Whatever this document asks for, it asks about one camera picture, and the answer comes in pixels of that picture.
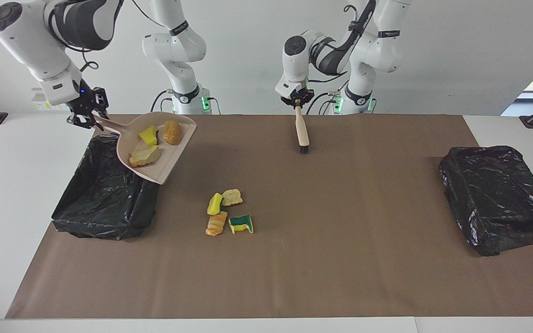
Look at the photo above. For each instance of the curved yellow sponge piece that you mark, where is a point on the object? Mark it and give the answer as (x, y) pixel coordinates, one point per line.
(214, 204)

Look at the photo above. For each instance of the brown oval bread roll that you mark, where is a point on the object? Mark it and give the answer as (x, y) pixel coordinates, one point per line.
(172, 132)

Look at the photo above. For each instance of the beige crusty bread chunk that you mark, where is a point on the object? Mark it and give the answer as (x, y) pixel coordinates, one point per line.
(145, 156)

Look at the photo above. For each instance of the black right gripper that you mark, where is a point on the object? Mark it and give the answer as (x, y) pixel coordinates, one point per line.
(88, 101)

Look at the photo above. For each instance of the pink plastic dustpan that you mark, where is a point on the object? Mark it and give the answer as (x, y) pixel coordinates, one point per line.
(153, 171)

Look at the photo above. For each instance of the small green yellow sponge piece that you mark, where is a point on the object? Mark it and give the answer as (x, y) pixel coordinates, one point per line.
(148, 135)

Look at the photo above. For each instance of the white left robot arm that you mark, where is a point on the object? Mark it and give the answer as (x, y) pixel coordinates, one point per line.
(294, 64)

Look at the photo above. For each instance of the beige cracker piece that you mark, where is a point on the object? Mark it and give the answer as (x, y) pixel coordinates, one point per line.
(232, 197)

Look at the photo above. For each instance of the brown paper table mat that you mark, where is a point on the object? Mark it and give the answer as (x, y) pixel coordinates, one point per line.
(340, 259)

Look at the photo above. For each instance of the notched green yellow sponge piece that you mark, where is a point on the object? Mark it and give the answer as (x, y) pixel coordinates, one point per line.
(242, 224)

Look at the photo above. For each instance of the white yellow labelled box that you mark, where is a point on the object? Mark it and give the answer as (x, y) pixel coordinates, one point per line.
(42, 104)

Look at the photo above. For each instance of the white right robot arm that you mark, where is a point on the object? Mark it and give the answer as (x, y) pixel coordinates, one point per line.
(30, 41)

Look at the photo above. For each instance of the orange striped croissant piece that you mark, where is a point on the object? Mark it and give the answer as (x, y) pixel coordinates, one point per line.
(215, 224)

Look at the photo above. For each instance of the black bag lined bin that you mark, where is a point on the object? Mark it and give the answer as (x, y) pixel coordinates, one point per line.
(493, 194)
(104, 199)

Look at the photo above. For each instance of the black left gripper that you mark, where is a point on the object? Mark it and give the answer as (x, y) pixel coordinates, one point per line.
(301, 96)

